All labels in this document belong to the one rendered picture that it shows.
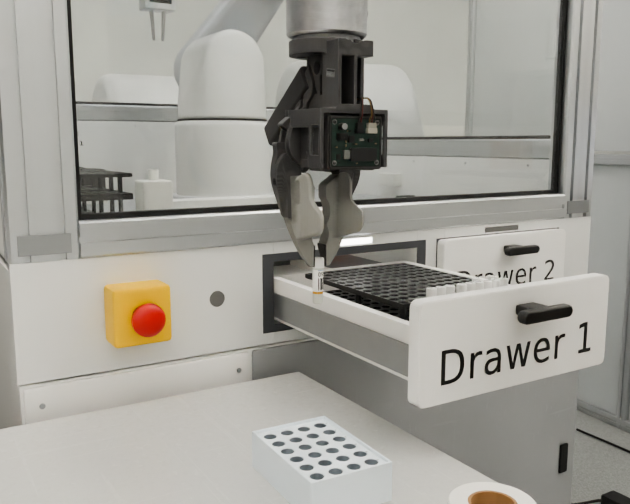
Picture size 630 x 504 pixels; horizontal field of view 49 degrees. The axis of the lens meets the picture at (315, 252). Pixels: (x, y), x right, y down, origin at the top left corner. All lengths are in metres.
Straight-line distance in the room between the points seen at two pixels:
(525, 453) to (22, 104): 1.05
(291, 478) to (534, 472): 0.86
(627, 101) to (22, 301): 2.37
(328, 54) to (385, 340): 0.32
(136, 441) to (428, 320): 0.35
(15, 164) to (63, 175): 0.05
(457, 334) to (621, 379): 2.22
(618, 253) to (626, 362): 0.41
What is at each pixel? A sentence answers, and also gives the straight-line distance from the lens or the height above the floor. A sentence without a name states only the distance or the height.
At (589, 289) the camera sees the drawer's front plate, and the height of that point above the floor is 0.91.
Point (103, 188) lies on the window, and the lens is 0.90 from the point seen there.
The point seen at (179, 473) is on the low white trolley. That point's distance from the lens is 0.73.
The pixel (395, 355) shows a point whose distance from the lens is 0.76.
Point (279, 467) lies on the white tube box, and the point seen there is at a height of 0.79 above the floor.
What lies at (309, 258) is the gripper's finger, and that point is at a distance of 0.68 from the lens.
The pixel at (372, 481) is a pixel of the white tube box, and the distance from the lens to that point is 0.66.
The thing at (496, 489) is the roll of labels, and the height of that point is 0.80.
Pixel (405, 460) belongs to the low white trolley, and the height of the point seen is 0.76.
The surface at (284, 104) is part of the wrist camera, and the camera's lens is 0.71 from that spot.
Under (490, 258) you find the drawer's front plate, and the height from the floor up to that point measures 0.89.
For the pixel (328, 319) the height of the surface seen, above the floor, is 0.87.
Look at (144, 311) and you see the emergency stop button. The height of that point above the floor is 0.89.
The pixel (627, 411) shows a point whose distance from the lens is 2.96.
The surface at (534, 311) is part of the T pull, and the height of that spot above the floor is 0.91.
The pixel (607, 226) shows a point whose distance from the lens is 2.91.
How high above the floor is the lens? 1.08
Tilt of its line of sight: 9 degrees down
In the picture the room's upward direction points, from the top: straight up
